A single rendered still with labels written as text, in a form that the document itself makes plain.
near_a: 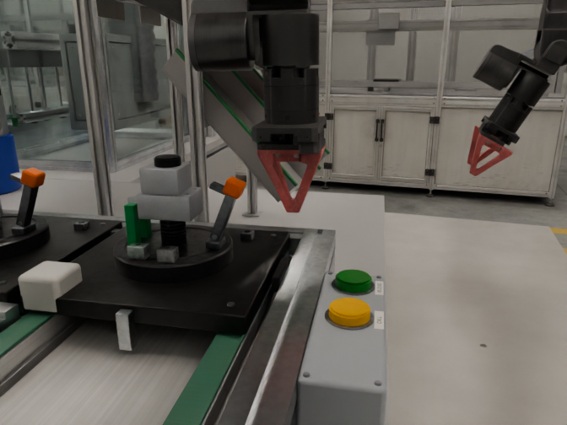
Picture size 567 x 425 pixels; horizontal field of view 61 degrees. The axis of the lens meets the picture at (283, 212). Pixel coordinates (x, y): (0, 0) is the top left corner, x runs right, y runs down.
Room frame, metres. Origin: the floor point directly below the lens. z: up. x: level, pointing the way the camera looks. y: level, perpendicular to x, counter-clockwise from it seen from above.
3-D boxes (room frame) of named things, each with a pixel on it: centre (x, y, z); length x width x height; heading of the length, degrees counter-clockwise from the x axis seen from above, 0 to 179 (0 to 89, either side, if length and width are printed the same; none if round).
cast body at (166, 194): (0.54, 0.14, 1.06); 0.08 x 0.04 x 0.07; 80
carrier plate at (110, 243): (0.54, 0.13, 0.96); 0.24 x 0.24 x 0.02; 79
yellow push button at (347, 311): (0.42, -0.06, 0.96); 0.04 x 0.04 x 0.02
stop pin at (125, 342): (0.42, 0.15, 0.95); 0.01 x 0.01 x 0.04; 79
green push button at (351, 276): (0.49, -0.08, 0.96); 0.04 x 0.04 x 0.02
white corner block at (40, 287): (0.47, 0.25, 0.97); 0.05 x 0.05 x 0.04; 79
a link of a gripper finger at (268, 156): (0.53, -0.01, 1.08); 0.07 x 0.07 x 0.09; 80
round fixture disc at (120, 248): (0.54, 0.13, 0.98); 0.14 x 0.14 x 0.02
